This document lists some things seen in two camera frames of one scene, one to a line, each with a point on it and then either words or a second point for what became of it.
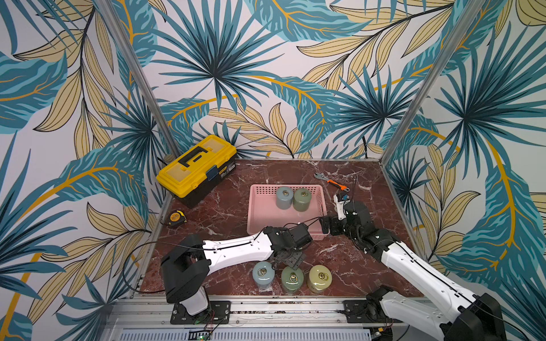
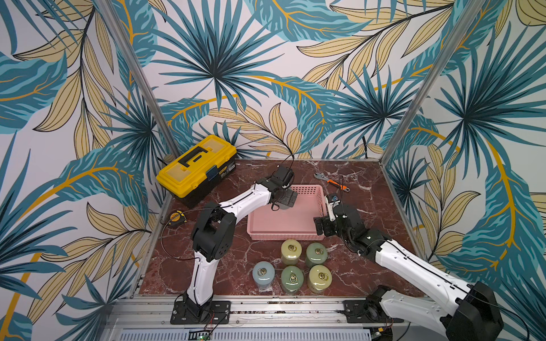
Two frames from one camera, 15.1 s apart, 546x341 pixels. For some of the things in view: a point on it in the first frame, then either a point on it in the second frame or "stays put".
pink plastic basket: (262, 212) stays put
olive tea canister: (320, 278) stays put
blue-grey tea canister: (263, 273) stays put
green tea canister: (301, 199) -> (316, 253)
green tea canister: (291, 279) stays put
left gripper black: (296, 261) -> (286, 199)
